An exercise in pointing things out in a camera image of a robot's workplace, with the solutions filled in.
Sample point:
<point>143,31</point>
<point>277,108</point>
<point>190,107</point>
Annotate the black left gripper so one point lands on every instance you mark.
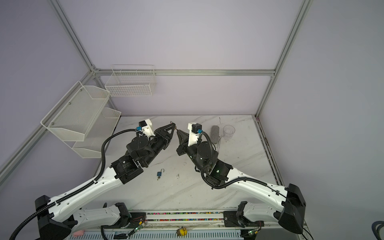
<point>164,136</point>

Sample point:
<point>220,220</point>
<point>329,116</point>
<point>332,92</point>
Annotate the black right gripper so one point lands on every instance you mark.
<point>183,143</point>

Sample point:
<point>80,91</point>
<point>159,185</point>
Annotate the blue padlock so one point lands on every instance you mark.
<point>159,174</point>

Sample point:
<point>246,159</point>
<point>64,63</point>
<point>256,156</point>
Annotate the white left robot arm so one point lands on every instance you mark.
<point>55,215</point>

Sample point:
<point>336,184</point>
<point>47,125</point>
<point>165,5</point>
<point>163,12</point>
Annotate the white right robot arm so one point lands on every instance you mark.
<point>287,203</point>

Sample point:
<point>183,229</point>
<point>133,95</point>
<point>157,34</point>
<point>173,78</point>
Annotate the grey fabric oblong case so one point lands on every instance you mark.
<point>215,134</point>

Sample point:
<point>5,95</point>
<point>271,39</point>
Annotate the clear plastic cup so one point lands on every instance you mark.
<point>228,132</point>

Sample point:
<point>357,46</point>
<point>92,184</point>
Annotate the white mesh two-tier shelf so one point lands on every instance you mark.
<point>82,120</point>

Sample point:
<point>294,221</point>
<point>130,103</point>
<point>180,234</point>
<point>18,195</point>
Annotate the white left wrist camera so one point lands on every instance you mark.
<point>146,127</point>

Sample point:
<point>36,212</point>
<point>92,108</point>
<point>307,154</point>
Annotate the white wire basket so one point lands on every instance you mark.
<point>132,81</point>

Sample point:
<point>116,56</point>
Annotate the aluminium frame back beam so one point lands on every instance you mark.
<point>169,72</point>

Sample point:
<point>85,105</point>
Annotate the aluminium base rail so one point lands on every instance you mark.
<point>201,225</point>

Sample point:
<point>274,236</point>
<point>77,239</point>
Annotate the yellow connector on rail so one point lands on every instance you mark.
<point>181,232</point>

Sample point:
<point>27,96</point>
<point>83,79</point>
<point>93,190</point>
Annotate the pink object on rail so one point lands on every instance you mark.
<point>78,233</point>

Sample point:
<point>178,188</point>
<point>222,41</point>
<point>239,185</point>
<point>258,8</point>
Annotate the aluminium frame post left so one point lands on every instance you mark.
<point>65,22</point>

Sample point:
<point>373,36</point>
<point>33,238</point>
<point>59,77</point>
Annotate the aluminium frame post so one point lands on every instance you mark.
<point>65,22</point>
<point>303,11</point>

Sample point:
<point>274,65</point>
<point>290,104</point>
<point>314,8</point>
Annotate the aluminium frame post right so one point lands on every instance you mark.
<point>303,11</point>

